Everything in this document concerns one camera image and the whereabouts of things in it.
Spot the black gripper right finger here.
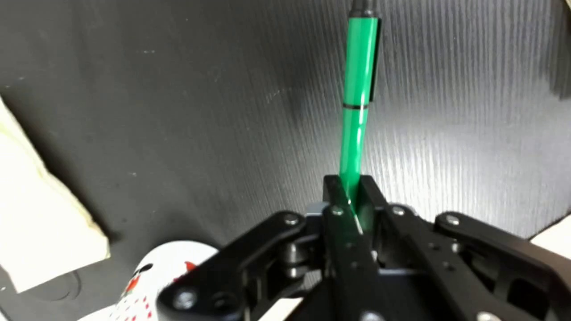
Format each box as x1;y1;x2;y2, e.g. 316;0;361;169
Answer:
357;176;571;321

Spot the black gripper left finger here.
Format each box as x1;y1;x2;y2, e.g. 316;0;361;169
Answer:
157;174;380;321

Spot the green pen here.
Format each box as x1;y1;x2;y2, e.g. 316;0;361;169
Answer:
339;15;380;204

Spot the white mug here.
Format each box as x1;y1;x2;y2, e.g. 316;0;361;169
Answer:
77;238;305;321

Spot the beige napkin front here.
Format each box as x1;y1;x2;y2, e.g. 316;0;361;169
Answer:
0;101;111;292

